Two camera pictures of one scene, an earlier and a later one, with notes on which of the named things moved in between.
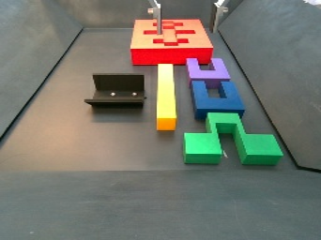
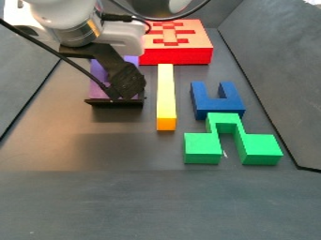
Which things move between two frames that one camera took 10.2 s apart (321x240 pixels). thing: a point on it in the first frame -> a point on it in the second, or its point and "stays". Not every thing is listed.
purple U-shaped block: [212, 77] -> [96, 91]
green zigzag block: [258, 148] stays
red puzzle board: [183, 40] stays
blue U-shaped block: [215, 105] stays
